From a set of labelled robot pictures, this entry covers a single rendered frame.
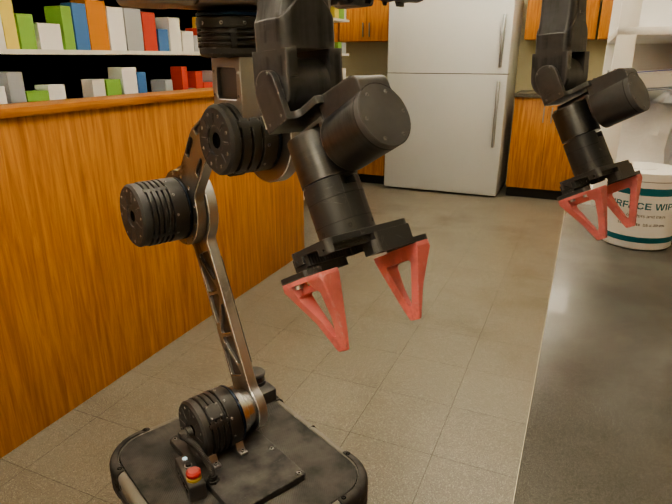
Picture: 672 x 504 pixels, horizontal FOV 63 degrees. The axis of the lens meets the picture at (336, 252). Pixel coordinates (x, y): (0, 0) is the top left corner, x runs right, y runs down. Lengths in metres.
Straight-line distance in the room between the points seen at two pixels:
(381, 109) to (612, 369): 0.43
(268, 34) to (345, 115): 0.12
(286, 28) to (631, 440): 0.51
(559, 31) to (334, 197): 0.52
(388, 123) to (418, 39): 5.10
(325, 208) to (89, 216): 1.83
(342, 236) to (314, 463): 1.18
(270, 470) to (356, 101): 1.24
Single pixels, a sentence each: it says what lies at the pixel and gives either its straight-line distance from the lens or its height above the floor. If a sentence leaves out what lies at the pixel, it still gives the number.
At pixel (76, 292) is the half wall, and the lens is 2.30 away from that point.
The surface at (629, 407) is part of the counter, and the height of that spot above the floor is 0.94.
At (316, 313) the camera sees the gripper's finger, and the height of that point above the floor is 1.07.
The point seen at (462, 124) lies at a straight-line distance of 5.49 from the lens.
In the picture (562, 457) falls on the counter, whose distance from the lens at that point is 0.58.
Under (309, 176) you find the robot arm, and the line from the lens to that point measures 0.52.
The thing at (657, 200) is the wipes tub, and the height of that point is 1.04.
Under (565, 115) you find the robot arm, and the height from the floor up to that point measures 1.21.
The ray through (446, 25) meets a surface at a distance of 5.51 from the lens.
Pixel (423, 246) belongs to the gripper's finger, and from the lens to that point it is 0.55.
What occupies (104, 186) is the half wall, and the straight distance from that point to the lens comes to 2.32.
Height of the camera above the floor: 1.29
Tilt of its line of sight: 20 degrees down
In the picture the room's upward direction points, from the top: straight up
